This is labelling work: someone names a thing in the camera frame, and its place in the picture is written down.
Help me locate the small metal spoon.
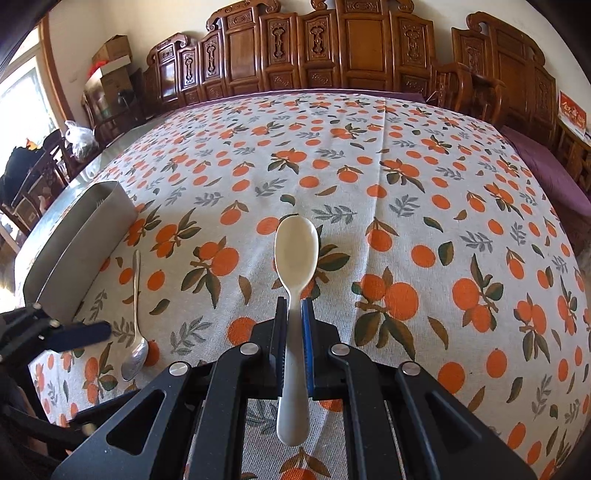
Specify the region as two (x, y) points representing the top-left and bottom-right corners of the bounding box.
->
(120, 250), (150, 381)

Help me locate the red paper sign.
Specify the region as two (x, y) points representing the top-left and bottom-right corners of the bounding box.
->
(558, 90), (590, 139)

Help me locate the dark wooden cabinet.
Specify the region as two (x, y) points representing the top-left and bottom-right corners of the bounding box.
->
(81, 69), (147, 140)

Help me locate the wooden framed window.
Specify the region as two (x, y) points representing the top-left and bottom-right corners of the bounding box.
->
(0, 13), (71, 172)

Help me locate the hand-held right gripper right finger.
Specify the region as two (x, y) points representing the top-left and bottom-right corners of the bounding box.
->
(300, 299), (539, 480)

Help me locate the dark clothing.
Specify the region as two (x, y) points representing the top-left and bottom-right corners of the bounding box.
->
(0, 364), (141, 480)

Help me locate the white plastic bag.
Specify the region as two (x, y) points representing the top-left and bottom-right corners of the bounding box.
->
(63, 120), (101, 161)

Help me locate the dark wooden chair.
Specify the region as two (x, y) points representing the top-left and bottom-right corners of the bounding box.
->
(0, 129), (77, 234)

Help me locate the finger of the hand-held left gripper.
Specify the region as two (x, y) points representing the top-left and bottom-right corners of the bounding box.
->
(0, 303), (62, 344)
(0, 320), (112, 363)

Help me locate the wooden side cabinet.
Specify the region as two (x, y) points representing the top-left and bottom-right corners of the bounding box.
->
(553, 119), (591, 183)

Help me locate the wooden armchair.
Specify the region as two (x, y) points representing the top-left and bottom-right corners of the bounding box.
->
(433, 61), (505, 126)

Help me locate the long carved wooden bench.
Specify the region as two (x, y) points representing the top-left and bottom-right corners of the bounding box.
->
(142, 0), (435, 112)

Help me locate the black bag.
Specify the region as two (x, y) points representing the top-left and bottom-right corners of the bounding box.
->
(0, 144), (48, 205)

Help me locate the white plastic spoon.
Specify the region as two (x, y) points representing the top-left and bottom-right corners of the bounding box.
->
(274, 215), (321, 448)

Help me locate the stainless steel utensil container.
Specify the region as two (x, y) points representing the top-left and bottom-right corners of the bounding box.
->
(21, 180), (138, 325)

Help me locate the short carved wooden bench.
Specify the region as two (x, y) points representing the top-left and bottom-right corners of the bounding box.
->
(450, 11), (560, 149)

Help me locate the large cardboard box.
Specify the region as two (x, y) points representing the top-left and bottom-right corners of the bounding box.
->
(84, 56), (136, 101)

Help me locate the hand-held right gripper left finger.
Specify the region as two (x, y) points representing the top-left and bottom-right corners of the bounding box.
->
(51, 298), (290, 480)

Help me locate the orange print tablecloth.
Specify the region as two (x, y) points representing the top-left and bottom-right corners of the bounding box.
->
(28, 91), (585, 480)

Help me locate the small brown cardboard box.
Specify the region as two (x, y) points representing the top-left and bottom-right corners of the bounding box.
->
(91, 35), (133, 68)

